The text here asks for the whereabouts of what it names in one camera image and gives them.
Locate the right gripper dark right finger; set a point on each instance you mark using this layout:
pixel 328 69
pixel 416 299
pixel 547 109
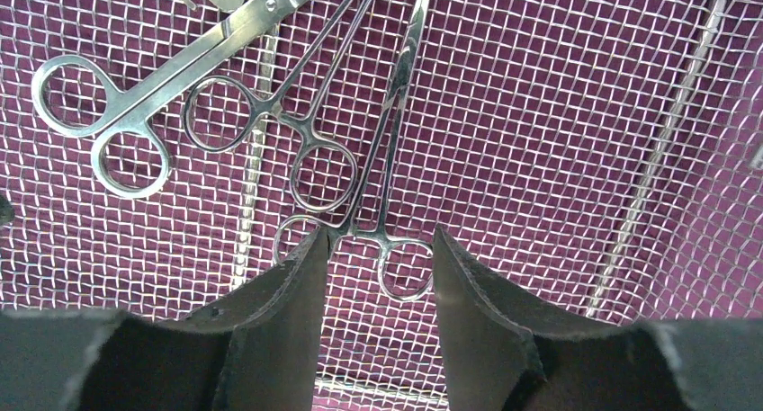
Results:
pixel 506 349

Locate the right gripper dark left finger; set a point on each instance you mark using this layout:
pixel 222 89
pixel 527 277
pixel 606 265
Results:
pixel 256 348

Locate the magenta surgical wrap cloth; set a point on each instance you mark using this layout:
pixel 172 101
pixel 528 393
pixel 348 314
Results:
pixel 537 110

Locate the metal mesh instrument tray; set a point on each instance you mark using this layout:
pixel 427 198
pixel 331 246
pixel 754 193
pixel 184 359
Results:
pixel 501 134

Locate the steel surgical forceps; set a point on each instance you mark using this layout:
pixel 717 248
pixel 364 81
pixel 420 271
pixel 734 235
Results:
pixel 305 124

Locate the steel surgical scissors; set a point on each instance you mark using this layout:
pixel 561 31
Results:
pixel 130 111

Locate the steel hemostat clamp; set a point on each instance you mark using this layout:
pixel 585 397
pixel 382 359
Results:
pixel 392 112

